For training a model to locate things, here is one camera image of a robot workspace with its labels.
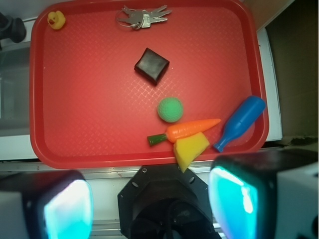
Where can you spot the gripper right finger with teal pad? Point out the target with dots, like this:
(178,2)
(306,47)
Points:
(272,194)

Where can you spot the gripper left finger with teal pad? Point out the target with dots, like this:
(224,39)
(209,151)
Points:
(46,205)

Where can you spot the blue plastic bottle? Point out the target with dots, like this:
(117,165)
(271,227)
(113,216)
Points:
(240,121)

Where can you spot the yellow cheese wedge toy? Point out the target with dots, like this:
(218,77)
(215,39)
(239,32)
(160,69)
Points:
(188,149)

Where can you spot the orange toy carrot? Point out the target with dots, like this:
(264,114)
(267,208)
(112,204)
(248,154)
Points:
(183,130)

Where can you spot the green golf ball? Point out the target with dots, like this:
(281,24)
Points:
(170,109)

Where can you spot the red plastic tray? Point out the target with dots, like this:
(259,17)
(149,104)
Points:
(90,108)

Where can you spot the black square block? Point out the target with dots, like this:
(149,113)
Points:
(152,66)

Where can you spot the black knob object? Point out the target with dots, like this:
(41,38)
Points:
(12,28)

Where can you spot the yellow rubber duck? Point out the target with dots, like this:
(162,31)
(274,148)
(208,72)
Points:
(56,20)

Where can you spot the silver key bunch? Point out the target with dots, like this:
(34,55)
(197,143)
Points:
(137,19)

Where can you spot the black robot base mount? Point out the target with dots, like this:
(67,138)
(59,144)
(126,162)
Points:
(162,202)

